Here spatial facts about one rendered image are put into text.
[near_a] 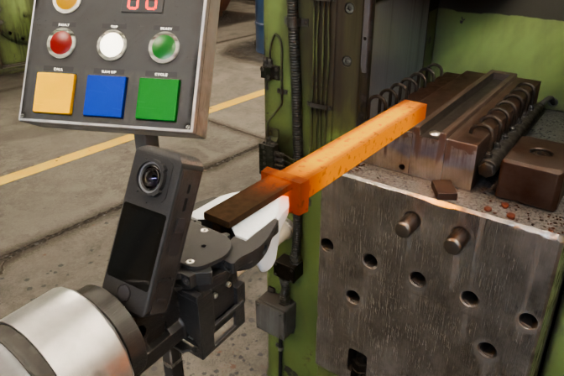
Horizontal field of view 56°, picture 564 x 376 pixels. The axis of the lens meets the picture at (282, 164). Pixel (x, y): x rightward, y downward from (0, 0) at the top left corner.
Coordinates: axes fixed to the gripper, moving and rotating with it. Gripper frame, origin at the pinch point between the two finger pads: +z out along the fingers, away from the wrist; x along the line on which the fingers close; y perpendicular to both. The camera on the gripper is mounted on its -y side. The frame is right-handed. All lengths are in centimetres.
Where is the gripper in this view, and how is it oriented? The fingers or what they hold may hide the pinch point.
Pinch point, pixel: (271, 194)
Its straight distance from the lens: 50.0
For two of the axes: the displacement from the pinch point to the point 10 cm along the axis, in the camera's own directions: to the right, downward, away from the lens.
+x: 8.2, 2.5, -5.2
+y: 0.1, 9.0, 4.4
